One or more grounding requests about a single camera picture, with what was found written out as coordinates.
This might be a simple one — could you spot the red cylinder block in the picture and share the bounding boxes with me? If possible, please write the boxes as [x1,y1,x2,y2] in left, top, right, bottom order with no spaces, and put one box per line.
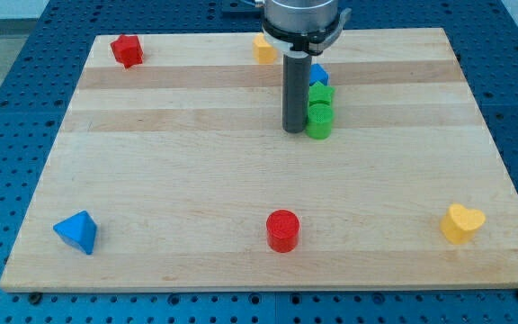
[265,210,300,253]

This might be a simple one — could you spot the blue cube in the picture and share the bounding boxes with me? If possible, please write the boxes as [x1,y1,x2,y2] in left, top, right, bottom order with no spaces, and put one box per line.
[309,64,329,86]

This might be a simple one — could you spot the wooden board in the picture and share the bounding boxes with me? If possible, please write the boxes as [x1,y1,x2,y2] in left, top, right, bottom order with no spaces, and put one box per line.
[0,28,518,293]

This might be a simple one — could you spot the blue triangle block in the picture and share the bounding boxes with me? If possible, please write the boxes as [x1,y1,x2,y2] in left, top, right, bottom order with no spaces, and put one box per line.
[52,211,98,255]

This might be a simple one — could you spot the green star block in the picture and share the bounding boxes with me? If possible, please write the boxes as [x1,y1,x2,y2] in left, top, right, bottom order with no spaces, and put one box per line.
[308,81,335,106]

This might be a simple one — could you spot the green cylinder block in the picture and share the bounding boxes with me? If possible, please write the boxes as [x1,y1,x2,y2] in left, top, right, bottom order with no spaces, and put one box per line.
[305,103,335,140]

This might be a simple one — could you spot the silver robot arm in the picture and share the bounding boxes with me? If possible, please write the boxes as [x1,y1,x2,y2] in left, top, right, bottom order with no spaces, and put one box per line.
[262,0,353,133]

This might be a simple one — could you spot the yellow heart block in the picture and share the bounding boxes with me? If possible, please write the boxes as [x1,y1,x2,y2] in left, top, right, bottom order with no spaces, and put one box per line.
[439,203,487,245]

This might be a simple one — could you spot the red star block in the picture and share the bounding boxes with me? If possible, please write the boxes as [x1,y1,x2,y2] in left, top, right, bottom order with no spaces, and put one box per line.
[110,34,143,68]

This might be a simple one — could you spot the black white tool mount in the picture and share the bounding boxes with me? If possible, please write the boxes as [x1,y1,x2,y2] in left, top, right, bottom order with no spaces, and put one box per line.
[262,7,352,59]

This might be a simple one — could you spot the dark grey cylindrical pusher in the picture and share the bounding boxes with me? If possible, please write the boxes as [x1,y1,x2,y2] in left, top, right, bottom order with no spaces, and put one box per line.
[281,56,311,133]

